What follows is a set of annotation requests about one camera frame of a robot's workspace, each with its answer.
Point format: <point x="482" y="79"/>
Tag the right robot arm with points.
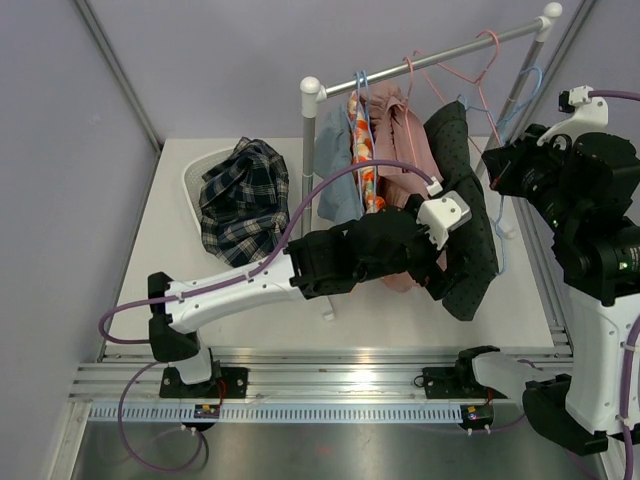
<point x="598" y="400"/>

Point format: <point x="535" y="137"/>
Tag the white and silver clothes rack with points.
<point x="313" y="92"/>

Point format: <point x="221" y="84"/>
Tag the white perforated plastic basket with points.
<point x="193" y="182"/>

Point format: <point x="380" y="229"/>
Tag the pink wire hanger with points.
<point x="413" y="71"/>
<point x="463" y="79"/>

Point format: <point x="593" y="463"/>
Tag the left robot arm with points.
<point x="321" y="263"/>

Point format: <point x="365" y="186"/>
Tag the light blue denim skirt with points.
<point x="339" y="202"/>

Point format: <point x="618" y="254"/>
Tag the navy plaid skirt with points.
<point x="244" y="204"/>

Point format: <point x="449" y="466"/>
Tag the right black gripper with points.
<point x="506" y="163"/>

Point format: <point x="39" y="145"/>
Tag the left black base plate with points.
<point x="232" y="384"/>

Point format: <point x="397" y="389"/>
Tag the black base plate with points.
<point x="446" y="383"/>
<point x="232" y="384"/>

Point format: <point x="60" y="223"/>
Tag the orange floral skirt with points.
<point x="362" y="150"/>

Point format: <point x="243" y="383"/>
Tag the aluminium mounting rail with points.
<point x="335" y="375"/>

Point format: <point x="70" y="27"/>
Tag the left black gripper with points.
<point x="436" y="281"/>

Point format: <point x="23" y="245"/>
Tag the dark grey dotted skirt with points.
<point x="471" y="253"/>

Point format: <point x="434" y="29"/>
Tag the pink pleated skirt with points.
<point x="399" y="135"/>

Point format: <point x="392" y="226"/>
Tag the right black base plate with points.
<point x="446" y="383"/>

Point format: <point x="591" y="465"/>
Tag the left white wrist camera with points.
<point x="443" y="215"/>

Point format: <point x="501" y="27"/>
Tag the white slotted cable duct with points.
<point x="279" y="413"/>

